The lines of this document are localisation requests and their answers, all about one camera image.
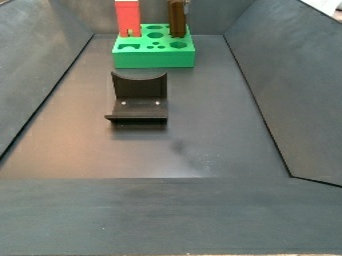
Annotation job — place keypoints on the brown star prism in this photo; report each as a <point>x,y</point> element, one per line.
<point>177,18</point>

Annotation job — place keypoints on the black cradle fixture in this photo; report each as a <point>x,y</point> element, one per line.
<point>141,98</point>

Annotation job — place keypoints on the red arch block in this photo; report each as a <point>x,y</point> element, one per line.
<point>129,17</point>

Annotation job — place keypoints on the green shape sorter block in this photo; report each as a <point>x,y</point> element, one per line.
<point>154,50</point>

